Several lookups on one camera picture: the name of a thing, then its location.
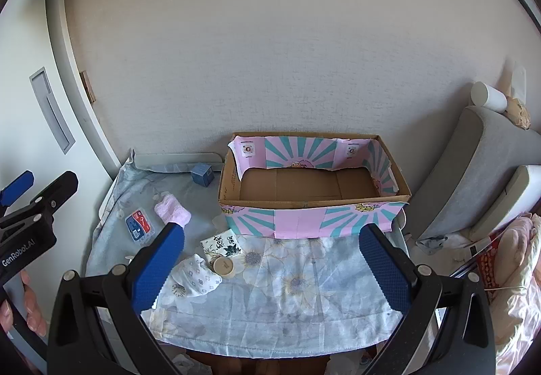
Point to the light blue floral cloth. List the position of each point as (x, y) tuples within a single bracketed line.
[(296, 307)]

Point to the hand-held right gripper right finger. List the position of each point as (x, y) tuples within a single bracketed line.
[(384, 269)]

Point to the pink blanket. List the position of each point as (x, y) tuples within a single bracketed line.
[(524, 273)]

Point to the brown wooden block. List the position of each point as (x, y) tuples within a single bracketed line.
[(88, 87)]

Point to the white door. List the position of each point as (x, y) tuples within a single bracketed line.
[(25, 125)]

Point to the white roll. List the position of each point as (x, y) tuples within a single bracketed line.
[(488, 96)]

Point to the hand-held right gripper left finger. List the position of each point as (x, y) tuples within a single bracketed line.
[(160, 261)]

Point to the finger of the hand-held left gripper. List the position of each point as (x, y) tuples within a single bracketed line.
[(50, 195), (17, 187)]

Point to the grey sock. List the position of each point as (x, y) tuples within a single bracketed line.
[(433, 243)]

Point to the beige plush toy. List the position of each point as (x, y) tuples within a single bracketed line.
[(517, 113)]

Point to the person's left hand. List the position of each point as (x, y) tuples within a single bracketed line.
[(34, 307)]

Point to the white floral tissue packet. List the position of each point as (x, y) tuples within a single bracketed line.
[(219, 244)]

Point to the cardboard box with pink lining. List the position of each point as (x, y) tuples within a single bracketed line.
[(296, 184)]

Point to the pink fluffy towel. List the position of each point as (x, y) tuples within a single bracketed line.
[(173, 210)]

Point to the white patterned sock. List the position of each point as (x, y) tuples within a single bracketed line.
[(194, 277)]

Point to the white wall plate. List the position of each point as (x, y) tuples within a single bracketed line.
[(519, 79)]

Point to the grey white folded chair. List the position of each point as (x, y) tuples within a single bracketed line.
[(465, 172)]

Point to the red book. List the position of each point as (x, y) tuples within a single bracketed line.
[(490, 265)]

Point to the white cushion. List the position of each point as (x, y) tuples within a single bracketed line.
[(520, 189)]

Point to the small dark blue box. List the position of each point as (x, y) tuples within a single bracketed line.
[(202, 176)]

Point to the blue and red packet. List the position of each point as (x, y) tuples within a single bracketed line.
[(139, 225)]

